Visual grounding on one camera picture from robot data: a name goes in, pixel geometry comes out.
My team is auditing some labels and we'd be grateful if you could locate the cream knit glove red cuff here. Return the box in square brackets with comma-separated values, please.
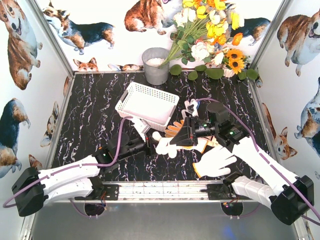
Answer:
[152, 131, 192, 159]

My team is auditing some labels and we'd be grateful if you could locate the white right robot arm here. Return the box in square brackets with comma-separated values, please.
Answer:
[169, 98, 315, 225]

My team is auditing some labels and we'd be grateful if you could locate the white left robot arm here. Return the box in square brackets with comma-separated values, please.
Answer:
[11, 133, 156, 217]

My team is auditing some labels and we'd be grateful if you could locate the white plastic storage basket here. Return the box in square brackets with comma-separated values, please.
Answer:
[115, 82, 180, 132]

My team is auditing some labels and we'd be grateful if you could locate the orange dotted work glove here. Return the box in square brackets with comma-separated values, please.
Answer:
[164, 119, 184, 138]

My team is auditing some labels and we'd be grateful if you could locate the white cotton glove orange cuff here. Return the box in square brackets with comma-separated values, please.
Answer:
[192, 145, 237, 178]

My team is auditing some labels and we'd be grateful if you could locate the grey metal bucket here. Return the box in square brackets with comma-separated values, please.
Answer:
[141, 47, 170, 86]

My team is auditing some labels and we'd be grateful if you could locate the artificial flower bouquet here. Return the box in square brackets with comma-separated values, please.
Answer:
[161, 0, 259, 80]

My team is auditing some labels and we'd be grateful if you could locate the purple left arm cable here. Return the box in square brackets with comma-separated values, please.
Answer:
[2, 116, 136, 209]

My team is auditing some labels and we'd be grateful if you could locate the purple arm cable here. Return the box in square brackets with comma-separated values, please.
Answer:
[196, 97, 320, 227]
[2, 116, 136, 209]

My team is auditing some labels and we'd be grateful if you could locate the aluminium front rail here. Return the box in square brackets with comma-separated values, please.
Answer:
[74, 181, 253, 202]

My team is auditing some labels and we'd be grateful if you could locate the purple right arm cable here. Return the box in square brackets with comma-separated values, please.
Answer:
[196, 97, 320, 227]

